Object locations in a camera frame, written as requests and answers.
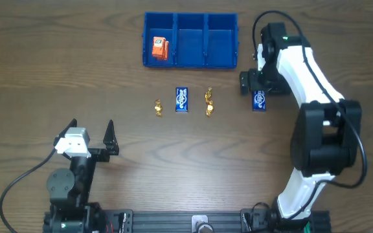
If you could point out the mounting rail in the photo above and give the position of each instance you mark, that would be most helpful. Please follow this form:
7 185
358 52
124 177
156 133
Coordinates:
160 221

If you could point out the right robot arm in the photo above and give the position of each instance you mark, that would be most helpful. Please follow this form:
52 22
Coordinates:
303 74

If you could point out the orange candy box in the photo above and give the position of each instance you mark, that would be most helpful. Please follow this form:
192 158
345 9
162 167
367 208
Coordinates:
158 47
166 51

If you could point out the gold candy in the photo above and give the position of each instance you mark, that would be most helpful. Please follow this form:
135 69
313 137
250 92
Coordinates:
210 108
208 94
158 108

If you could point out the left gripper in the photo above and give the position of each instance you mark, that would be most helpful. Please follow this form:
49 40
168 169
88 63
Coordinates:
99 155

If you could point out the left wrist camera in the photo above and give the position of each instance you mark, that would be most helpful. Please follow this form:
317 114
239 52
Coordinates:
74 142

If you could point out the blue candy pack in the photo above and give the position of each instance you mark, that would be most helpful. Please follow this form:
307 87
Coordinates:
259 102
181 99

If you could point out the blue tray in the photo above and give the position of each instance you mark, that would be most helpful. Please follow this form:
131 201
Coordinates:
189 48

